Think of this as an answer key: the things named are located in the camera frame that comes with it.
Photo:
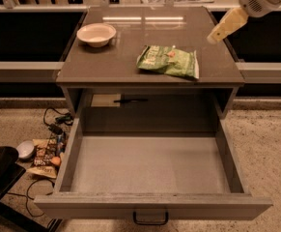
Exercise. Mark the small grey bowl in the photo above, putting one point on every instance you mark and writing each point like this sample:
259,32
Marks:
25,149

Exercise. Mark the black drawer handle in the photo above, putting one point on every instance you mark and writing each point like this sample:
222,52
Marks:
150,218

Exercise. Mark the green jalapeno chip bag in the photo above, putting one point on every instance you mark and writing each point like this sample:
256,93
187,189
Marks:
169,60

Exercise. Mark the brown snack bag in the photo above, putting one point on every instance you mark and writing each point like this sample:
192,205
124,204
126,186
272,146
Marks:
46,149

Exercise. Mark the open grey drawer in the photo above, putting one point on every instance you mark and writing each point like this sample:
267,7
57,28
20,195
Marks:
165,154

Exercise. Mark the black chair base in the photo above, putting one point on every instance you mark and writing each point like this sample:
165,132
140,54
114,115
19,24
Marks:
10,173

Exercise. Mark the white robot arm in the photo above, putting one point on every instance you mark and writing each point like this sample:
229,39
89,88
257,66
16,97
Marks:
236,18

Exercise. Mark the white bowl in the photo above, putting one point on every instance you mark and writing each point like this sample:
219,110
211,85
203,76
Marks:
96,34

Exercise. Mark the orange fruit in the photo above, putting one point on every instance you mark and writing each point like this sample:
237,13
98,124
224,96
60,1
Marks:
56,161

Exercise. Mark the grey cabinet counter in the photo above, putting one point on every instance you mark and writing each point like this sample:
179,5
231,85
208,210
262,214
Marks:
112,68

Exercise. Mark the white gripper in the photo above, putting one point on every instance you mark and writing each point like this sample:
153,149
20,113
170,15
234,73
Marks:
255,2

